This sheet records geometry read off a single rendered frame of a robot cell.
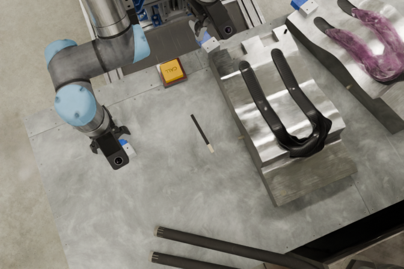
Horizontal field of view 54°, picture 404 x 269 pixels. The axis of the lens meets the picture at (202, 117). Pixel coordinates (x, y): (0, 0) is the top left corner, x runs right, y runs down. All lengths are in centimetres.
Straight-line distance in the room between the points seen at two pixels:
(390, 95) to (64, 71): 91
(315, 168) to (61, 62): 76
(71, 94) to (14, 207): 147
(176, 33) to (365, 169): 116
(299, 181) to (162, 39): 112
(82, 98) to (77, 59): 10
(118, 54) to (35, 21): 167
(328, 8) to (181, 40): 86
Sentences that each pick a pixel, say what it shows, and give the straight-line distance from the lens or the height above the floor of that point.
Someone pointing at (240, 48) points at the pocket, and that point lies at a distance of 128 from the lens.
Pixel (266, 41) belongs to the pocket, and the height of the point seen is 86.
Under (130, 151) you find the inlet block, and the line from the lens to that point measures 120.
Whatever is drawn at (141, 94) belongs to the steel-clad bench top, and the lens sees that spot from 130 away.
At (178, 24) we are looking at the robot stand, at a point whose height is 21.
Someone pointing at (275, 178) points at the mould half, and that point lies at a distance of 118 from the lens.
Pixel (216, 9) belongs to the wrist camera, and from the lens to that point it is 107.
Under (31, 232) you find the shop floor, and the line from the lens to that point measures 219.
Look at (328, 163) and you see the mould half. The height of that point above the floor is 86.
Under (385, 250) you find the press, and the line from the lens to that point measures 134.
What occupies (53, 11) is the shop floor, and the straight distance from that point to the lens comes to 249.
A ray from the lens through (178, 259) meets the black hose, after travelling 118.
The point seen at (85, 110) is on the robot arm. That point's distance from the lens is 80.
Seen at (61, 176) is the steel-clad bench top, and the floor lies 80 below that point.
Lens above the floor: 202
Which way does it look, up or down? 75 degrees down
